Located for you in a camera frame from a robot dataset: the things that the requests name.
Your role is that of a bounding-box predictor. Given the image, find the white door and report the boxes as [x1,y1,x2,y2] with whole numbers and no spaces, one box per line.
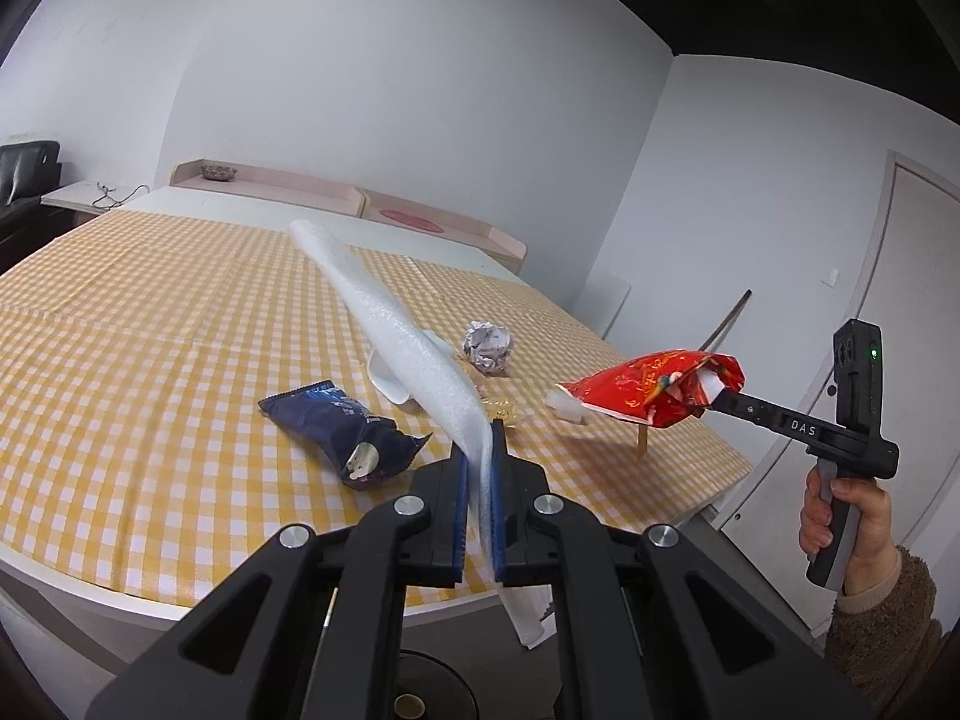
[720,150,960,548]

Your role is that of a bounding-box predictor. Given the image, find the white foam sheet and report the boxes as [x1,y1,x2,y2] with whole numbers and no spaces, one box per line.
[289,220,556,650]

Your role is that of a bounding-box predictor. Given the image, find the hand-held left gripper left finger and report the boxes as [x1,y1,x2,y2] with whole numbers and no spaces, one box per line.
[86,456,471,720]

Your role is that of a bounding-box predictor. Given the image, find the paper ball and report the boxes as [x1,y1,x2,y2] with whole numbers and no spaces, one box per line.
[461,320,517,377]

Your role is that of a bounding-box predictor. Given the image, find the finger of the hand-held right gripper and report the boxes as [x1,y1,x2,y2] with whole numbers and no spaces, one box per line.
[705,386,785,430]

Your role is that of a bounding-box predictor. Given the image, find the white leaning board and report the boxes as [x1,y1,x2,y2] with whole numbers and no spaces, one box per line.
[580,270,635,343]

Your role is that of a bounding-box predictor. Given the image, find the thin wooden rod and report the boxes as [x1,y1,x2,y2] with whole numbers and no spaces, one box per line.
[697,289,754,353]

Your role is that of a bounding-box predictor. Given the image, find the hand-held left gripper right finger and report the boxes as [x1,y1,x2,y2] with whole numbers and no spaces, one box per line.
[490,420,875,720]

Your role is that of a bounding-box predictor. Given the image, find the yellow checked tablecloth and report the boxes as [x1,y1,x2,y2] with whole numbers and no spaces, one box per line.
[0,208,755,620]

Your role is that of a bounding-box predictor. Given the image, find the white plastic scrap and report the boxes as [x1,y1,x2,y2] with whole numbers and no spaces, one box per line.
[366,328,460,406]

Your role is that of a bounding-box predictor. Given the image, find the red snack bag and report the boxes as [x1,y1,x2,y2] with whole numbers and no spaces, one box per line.
[562,349,745,430]

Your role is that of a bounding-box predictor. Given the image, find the person's right forearm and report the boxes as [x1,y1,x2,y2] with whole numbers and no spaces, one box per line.
[825,546,947,720]

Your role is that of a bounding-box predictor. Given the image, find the person's right hand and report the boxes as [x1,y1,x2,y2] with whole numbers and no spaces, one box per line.
[799,465,902,598]

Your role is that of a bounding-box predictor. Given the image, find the red round mat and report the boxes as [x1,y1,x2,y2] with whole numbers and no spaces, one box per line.
[381,205,445,234]

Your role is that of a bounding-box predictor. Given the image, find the yellow snack wrapper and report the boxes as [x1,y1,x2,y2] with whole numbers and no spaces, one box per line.
[476,390,523,430]

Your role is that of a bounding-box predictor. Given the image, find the pink wooden headboard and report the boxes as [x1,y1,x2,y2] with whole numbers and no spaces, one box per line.
[358,186,527,275]
[169,159,367,219]

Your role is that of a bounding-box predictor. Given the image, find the white nightstand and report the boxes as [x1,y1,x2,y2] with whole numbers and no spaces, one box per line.
[41,181,151,227]

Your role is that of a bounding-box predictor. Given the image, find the dark blue snack packet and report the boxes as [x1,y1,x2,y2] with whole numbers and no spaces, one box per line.
[259,381,436,494]

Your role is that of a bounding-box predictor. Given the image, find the black leather sofa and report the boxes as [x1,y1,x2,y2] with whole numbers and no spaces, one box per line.
[0,139,65,275]

